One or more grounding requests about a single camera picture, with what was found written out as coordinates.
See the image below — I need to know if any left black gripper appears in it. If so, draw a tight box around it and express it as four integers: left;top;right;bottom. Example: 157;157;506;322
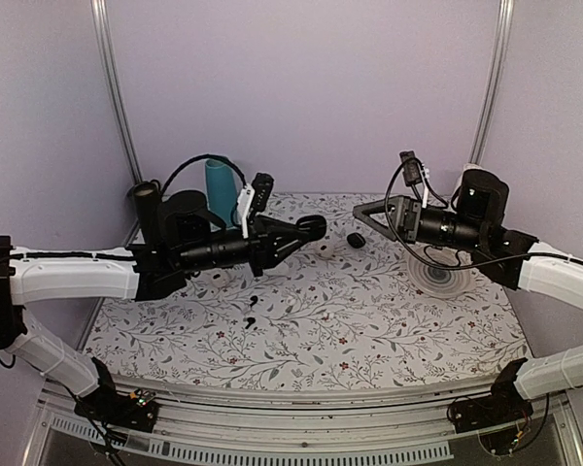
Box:
180;216;311;278

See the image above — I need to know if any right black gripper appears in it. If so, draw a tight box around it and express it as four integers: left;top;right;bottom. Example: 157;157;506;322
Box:
353;194;487;252

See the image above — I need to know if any black earbud charging case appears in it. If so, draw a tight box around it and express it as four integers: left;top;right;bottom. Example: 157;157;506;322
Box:
295;215;327;242

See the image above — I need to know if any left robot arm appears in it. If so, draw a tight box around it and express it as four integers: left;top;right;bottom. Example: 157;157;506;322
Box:
0;183;326;421

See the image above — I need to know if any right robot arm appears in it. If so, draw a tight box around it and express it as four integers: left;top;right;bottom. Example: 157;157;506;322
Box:
353;169;583;423

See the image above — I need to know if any small black earbud case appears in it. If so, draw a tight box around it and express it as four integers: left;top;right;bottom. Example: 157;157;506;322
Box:
347;232;366;249

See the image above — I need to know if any round white earbud case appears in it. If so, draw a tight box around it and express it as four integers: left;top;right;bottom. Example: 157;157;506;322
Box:
316;243;334;260

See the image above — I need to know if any white case with black window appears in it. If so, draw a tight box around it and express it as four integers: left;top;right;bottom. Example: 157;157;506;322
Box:
211;273;228;288

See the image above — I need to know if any teal cup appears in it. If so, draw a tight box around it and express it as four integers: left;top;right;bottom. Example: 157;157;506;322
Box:
205;158;237;226

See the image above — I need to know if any swirl pattern plate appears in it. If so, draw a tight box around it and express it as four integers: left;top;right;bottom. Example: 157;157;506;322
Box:
406;246;474;299

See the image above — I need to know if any floral table mat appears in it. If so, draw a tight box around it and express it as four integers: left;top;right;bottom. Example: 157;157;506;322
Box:
85;194;530;391

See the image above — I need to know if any white ribbed vase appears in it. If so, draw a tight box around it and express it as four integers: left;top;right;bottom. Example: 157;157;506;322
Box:
453;163;482;196

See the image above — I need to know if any grey mug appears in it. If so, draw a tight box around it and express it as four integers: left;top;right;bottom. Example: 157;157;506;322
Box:
127;180;161;196

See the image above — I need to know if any dark brown tumbler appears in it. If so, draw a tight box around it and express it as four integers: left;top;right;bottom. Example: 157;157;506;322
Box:
130;190;161;244

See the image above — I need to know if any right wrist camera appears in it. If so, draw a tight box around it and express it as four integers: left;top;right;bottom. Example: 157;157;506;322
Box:
399;150;429;207

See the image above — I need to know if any right metal frame post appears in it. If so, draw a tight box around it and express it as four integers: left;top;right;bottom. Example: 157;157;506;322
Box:
468;0;515;165

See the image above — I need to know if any metal frame post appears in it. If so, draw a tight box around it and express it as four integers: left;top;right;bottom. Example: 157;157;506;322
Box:
468;0;515;165
90;0;143;183

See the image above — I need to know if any aluminium front rail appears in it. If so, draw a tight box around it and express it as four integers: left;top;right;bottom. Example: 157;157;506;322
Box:
21;376;583;466

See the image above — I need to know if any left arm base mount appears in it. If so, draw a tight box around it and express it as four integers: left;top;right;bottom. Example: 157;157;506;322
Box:
74;387;160;433

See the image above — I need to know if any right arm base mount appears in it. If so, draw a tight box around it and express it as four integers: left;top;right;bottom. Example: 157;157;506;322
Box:
446;388;533;433

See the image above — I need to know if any left metal frame post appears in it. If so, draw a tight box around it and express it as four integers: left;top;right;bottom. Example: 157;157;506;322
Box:
90;0;143;183

